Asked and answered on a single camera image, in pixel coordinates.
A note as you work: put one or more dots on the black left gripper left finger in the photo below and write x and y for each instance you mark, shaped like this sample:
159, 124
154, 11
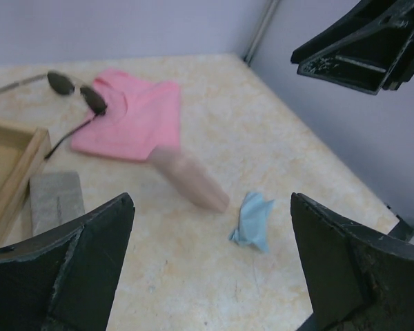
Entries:
66, 278

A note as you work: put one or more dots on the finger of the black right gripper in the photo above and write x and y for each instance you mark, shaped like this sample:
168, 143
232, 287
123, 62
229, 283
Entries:
371, 48

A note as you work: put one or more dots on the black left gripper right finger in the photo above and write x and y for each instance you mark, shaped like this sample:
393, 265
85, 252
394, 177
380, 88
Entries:
357, 277

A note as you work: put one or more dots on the grey glasses case green lining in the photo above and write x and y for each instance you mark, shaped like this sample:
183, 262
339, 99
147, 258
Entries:
55, 199

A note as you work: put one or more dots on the small light blue cloth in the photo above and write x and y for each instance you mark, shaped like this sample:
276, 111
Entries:
252, 227

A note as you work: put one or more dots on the pink glasses case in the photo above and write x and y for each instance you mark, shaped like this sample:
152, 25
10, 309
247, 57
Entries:
190, 178

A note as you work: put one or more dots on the wooden clothes rack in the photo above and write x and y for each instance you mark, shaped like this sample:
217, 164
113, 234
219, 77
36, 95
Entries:
22, 152

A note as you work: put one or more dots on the pink folded shirt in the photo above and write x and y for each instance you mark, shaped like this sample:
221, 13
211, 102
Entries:
140, 115

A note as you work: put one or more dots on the aluminium frame rail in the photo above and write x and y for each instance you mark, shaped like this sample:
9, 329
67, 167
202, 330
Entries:
260, 30

